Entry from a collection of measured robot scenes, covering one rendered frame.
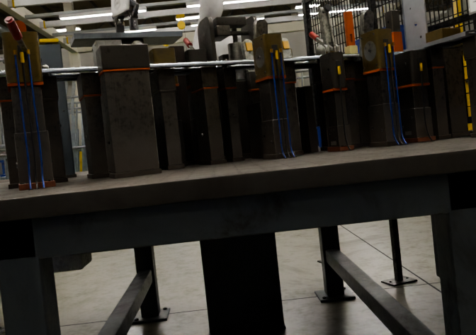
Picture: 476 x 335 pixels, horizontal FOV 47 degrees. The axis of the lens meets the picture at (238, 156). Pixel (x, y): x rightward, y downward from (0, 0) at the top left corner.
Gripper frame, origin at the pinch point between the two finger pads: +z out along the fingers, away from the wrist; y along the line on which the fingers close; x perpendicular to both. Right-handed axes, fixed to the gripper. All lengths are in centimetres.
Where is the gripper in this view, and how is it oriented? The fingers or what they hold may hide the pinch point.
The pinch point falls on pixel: (127, 30)
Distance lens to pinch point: 198.9
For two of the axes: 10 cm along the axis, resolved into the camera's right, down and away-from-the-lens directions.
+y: 6.6, -0.5, -7.5
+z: 1.1, 9.9, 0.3
